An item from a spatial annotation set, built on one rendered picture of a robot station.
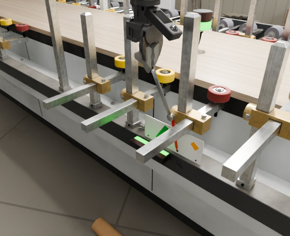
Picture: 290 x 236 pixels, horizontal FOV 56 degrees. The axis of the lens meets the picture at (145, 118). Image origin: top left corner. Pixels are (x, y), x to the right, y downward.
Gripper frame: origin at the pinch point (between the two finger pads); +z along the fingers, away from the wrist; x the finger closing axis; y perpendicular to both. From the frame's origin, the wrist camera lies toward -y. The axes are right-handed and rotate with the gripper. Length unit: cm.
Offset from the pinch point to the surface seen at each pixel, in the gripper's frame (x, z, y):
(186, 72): -5.9, 0.1, -9.0
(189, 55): -5.9, -5.2, -9.6
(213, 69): -40.1, 11.2, -0.4
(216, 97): -19.0, 11.8, -14.0
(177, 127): 1.4, 15.2, -12.4
